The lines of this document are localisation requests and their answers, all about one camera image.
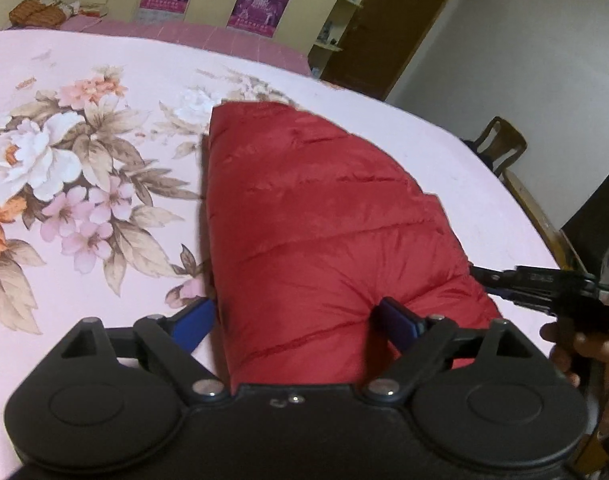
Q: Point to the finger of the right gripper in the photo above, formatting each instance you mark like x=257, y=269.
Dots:
x=529, y=300
x=498, y=283

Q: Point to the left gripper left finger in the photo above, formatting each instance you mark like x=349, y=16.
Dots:
x=164, y=347

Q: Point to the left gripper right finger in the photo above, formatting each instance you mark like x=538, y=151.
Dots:
x=421, y=342

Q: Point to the red puffer jacket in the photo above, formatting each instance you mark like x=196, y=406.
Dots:
x=310, y=227

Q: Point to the person's right hand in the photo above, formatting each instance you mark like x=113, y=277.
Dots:
x=576, y=355

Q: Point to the dark wooden chair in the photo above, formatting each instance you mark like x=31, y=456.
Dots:
x=499, y=145

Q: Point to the white floral bed quilt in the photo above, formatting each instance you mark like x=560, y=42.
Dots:
x=101, y=170

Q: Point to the dark brown wooden door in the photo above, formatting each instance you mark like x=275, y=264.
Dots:
x=380, y=40

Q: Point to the pink bed sheet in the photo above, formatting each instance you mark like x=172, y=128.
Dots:
x=205, y=37

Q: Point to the right purple poster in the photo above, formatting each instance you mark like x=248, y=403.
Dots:
x=260, y=17

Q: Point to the wooden bed frame edge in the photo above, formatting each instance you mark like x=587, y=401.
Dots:
x=555, y=239

